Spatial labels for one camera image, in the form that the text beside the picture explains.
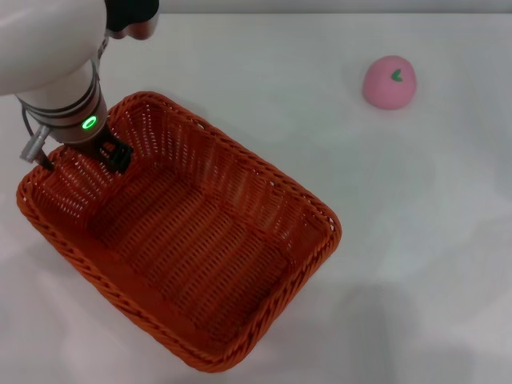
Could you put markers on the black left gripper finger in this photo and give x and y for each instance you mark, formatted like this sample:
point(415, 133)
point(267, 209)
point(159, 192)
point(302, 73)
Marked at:
point(119, 158)

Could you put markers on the orange woven plastic basket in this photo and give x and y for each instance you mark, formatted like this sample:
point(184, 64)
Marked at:
point(200, 248)

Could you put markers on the pink peach toy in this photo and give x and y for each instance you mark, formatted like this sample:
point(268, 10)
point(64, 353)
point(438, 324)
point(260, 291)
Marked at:
point(386, 90)

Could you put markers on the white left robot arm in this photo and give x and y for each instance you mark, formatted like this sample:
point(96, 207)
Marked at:
point(40, 48)

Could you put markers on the black camera module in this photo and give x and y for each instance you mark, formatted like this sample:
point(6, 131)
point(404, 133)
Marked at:
point(132, 16)

